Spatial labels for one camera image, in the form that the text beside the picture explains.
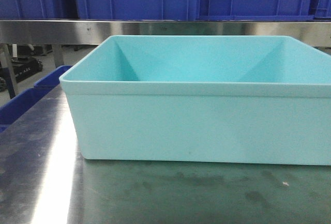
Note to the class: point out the blue bin lower near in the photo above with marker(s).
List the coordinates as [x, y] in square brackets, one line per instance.
[17, 106]

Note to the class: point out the steel table leg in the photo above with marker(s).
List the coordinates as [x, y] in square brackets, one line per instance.
[8, 71]

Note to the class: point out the stainless steel shelf rail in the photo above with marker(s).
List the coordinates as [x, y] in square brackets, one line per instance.
[92, 32]

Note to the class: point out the blue bin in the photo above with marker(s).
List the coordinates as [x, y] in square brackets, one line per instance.
[17, 106]
[51, 80]

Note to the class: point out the blue bin lower far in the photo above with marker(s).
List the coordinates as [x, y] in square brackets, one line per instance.
[51, 80]

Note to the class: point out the light teal plastic bin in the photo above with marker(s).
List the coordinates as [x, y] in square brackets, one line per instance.
[241, 99]

